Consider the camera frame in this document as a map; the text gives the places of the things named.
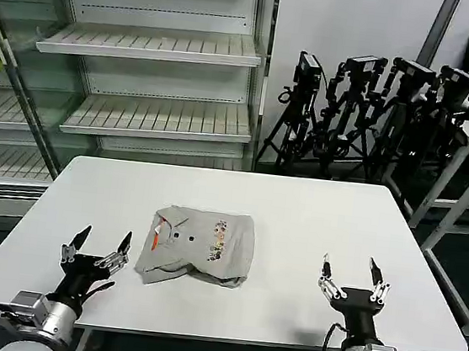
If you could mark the grey metal shelf unit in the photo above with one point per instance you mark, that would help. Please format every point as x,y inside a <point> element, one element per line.
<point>1,106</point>
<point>160,44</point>

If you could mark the black camera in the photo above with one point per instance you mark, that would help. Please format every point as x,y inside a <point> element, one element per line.
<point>309,70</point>
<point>363,64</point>
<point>457,77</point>
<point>416,70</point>

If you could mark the grey slanted wall column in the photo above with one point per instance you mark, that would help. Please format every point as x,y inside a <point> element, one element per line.
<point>440,25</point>

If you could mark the grey printed shirt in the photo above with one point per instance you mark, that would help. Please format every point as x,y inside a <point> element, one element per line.
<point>205,248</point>

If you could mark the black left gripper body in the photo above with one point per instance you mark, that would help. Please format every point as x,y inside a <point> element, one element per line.
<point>81,274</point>

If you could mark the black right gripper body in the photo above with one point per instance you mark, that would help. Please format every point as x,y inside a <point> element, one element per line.
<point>359,310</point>

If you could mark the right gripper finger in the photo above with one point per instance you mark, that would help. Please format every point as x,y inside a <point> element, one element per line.
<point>379,285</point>
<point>327,279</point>

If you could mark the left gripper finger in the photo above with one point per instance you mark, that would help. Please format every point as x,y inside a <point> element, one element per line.
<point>119,253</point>
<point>76,242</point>

